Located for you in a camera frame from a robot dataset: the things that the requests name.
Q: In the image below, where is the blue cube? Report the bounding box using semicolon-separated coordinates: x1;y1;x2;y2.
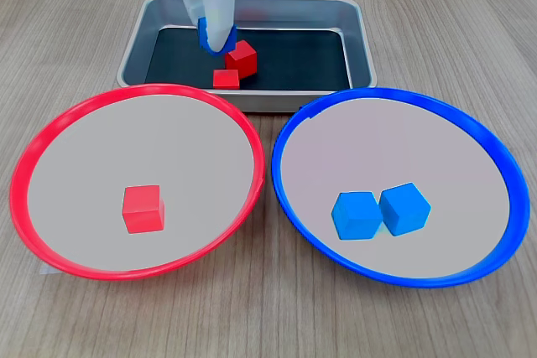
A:
330;191;383;241
196;15;238;58
379;182;433;237

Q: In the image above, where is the red cube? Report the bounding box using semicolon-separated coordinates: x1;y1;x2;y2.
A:
224;39;258;80
121;184;166;235
212;69;241;91

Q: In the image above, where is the steel tray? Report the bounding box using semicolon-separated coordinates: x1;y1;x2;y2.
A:
116;0;378;112

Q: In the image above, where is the red-rimmed white plate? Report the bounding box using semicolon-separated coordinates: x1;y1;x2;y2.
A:
8;83;267;282

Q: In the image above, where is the blue-rimmed white plate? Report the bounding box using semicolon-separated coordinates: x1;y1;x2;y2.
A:
271;87;531;290

